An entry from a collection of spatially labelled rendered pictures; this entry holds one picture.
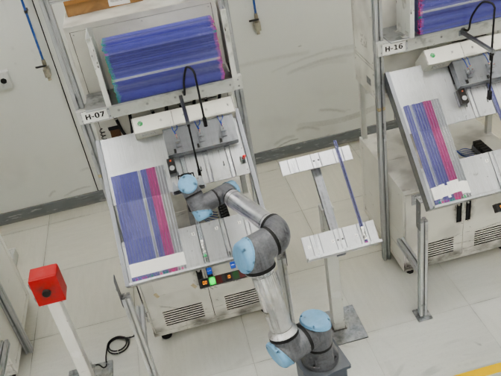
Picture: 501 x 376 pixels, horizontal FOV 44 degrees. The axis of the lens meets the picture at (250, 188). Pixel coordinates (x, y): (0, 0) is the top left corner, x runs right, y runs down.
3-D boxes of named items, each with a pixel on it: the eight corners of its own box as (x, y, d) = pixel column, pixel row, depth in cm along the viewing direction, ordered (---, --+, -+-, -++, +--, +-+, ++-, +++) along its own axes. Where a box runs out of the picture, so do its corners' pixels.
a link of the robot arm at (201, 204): (224, 209, 247) (211, 184, 247) (200, 221, 243) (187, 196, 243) (217, 212, 255) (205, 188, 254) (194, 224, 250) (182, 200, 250)
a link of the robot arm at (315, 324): (339, 340, 240) (336, 315, 232) (312, 359, 234) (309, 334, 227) (319, 324, 249) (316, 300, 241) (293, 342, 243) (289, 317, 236)
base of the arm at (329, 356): (345, 363, 243) (344, 345, 237) (311, 377, 239) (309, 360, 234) (327, 337, 255) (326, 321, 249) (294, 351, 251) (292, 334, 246)
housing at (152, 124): (235, 121, 304) (235, 110, 291) (138, 144, 300) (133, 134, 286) (232, 107, 306) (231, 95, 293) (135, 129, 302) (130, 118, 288)
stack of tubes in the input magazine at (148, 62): (226, 78, 283) (215, 22, 268) (117, 104, 278) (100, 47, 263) (221, 69, 293) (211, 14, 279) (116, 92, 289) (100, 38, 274)
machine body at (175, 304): (279, 313, 347) (263, 227, 313) (157, 345, 341) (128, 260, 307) (254, 245, 401) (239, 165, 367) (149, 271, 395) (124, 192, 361)
